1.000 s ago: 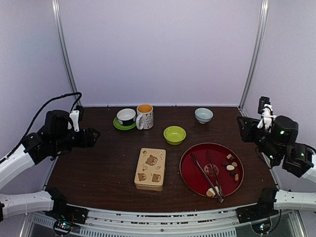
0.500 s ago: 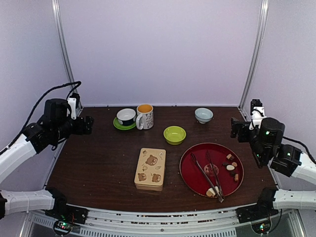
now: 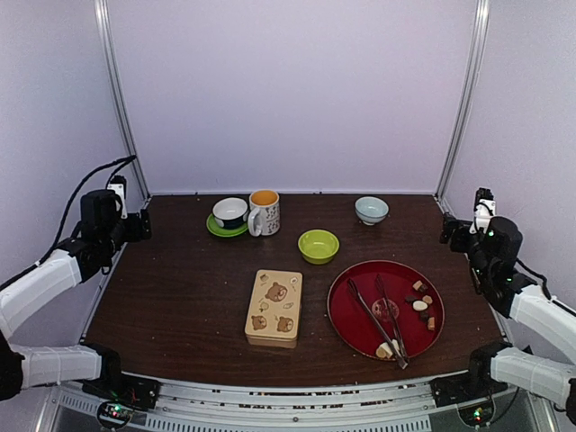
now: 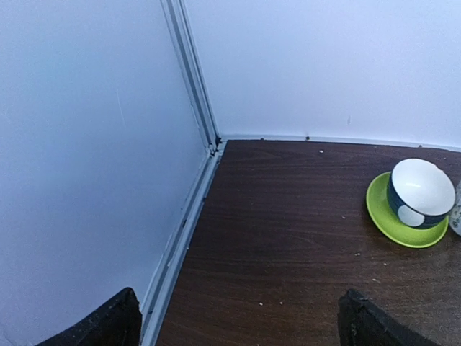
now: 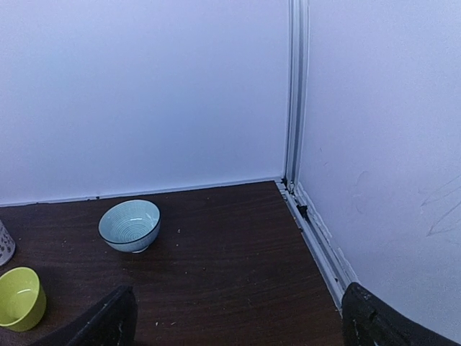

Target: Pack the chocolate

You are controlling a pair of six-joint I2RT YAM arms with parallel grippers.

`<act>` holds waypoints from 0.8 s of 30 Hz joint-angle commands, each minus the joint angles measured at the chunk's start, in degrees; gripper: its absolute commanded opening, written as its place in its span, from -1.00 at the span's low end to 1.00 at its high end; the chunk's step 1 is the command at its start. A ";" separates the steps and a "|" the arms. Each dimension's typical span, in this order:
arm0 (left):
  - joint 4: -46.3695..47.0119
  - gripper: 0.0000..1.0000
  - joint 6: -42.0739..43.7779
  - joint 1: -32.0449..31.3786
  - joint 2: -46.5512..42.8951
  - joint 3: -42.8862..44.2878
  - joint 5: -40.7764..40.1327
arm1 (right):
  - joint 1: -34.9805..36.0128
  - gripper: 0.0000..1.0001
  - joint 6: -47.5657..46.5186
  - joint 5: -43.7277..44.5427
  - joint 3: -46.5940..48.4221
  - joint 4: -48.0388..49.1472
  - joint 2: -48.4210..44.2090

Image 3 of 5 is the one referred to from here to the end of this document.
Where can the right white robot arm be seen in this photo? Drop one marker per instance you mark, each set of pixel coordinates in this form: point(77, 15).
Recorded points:
point(492, 254)

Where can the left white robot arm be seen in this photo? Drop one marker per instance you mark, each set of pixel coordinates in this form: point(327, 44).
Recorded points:
point(105, 226)

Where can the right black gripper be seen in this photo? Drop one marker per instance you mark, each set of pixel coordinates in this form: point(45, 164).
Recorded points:
point(449, 223)

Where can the aluminium frame post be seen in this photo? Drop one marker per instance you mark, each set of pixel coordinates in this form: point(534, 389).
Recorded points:
point(471, 76)
point(102, 17)

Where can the lime green bowl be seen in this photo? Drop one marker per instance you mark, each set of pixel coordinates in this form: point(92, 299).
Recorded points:
point(318, 246)

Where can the right aluminium frame post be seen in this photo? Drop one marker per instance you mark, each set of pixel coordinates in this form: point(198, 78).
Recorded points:
point(471, 76)

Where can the beige chocolate piece front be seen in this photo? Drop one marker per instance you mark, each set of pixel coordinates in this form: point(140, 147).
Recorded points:
point(384, 351)

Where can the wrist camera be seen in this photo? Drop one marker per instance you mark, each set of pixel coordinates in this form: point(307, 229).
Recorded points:
point(118, 185)
point(483, 210)

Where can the red round lacquer tray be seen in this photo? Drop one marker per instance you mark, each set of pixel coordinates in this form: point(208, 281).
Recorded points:
point(371, 302)

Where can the navy white cup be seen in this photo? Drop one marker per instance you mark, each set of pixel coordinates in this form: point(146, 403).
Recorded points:
point(229, 212)

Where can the white patterned mug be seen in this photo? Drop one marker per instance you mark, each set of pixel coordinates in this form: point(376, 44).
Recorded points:
point(264, 216)

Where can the beige rectangular tin box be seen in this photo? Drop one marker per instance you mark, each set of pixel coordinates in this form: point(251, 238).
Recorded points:
point(281, 342)

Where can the pale blue ceramic bowl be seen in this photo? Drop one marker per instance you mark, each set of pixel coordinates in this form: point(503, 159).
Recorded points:
point(371, 210)

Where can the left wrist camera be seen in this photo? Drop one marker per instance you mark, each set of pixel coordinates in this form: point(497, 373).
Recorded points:
point(118, 185)

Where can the left aluminium frame post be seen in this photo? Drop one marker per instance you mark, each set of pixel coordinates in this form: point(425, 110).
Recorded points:
point(102, 17)

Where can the green saucer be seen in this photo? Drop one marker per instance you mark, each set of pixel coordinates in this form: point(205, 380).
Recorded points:
point(215, 229)

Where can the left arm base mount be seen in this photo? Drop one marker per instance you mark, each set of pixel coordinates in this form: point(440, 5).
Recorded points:
point(130, 391)

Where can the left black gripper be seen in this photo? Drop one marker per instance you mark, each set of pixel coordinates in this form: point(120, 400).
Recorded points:
point(135, 234)

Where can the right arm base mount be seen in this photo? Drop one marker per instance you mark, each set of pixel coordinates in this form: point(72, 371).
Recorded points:
point(468, 389)

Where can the bear print tin lid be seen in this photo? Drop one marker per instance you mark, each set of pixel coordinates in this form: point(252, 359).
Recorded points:
point(274, 310)

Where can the white oval chocolate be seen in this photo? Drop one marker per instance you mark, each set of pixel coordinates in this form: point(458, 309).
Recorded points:
point(419, 305)

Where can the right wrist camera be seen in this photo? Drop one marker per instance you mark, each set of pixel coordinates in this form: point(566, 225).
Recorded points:
point(483, 210)

